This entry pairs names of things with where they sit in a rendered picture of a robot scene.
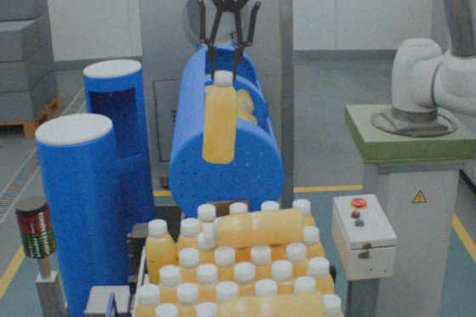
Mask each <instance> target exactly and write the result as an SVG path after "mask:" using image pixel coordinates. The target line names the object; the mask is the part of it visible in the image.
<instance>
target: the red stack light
mask: <svg viewBox="0 0 476 317"><path fill-rule="evenodd" d="M14 213H15V217H16V222H17V225H18V229H19V232H20V233H21V234H24V235H40V234H42V233H45V232H46V231H47V230H49V229H50V228H51V227H52V221H51V217H50V211H49V206H47V207H46V210H45V211H43V212H40V213H38V214H34V215H31V216H22V215H19V214H18V213H16V212H14Z"/></svg>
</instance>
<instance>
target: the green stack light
mask: <svg viewBox="0 0 476 317"><path fill-rule="evenodd" d="M20 238H21V241H22V246H23V250H24V254H25V255H26V256H27V257H29V258H45V257H47V256H49V255H51V254H53V253H54V252H55V251H56V249H57V245H56V239H55V234H54V229H53V225H52V227H51V228H50V229H49V230H47V231H46V232H45V233H42V234H40V235H24V234H21V233H20Z"/></svg>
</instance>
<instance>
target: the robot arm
mask: <svg viewBox="0 0 476 317"><path fill-rule="evenodd" d="M247 1H248V2H249V7H250V9H251V11H250V17H249V24H248V29H247V35H246V40H244V41H243V37H242V29H241V15H240V10H241V9H242V8H243V6H244V5H245V4H246V3H247ZM212 2H213V3H214V4H215V6H216V8H217V9H218V10H217V13H216V17H214V21H213V24H212V30H211V34H210V37H209V38H206V5H207V4H209V0H197V3H198V6H199V7H200V43H201V44H203V43H205V44H206V45H207V62H212V72H211V79H214V74H215V63H216V53H217V44H214V41H215V37H216V34H217V30H218V28H219V25H220V21H221V18H222V14H223V12H231V13H234V14H235V28H236V35H237V43H238V46H235V47H234V63H233V81H236V73H237V63H241V62H242V60H243V49H244V47H247V46H252V45H253V38H254V32H255V27H256V24H255V21H256V15H257V11H258V9H259V7H260V5H261V3H260V2H259V1H258V0H257V1H256V0H212ZM443 4H444V11H445V20H446V29H447V36H448V43H449V45H450V49H448V50H447V51H446V52H445V55H442V49H441V47H440V46H439V45H438V44H437V43H436V42H434V41H432V40H431V39H426V38H420V39H415V38H411V39H408V40H405V41H404V42H403V43H402V46H400V47H399V49H398V51H397V53H396V55H395V60H394V65H393V70H392V104H391V110H383V111H381V117H384V118H385V119H386V120H387V121H389V122H390V123H391V126H392V127H393V128H394V129H395V132H397V133H408V132H420V131H433V130H448V128H449V125H448V124H447V123H445V122H443V121H441V120H440V119H439V118H438V107H440V108H443V109H446V110H449V111H453V112H456V113H459V114H463V115H467V116H471V117H476V0H443Z"/></svg>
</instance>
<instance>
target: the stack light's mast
mask: <svg viewBox="0 0 476 317"><path fill-rule="evenodd" d="M47 206H48V201H47V200H46V199H44V198H43V197H41V196H32V197H29V196H27V197H26V198H23V199H21V200H19V201H18V202H17V203H16V204H15V206H14V211H15V212H16V213H18V214H19V215H22V216H31V215H34V214H38V213H40V212H43V211H45V210H46V207H47ZM37 263H38V268H39V272H40V275H41V278H42V279H49V278H50V277H51V276H52V272H51V268H50V264H49V262H48V257H45V258H37Z"/></svg>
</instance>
